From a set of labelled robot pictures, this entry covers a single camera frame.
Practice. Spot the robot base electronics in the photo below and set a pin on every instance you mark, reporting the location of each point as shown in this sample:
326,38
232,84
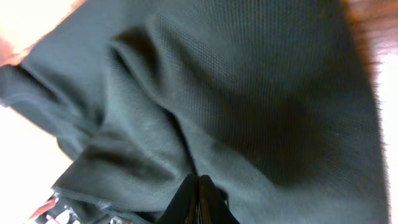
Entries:
62,210

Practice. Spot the black t-shirt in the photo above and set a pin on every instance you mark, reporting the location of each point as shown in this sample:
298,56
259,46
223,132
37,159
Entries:
270,99

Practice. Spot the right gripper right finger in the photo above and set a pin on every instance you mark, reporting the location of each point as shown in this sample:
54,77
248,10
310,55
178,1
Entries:
212,209

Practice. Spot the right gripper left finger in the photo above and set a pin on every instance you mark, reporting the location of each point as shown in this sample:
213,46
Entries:
182,209

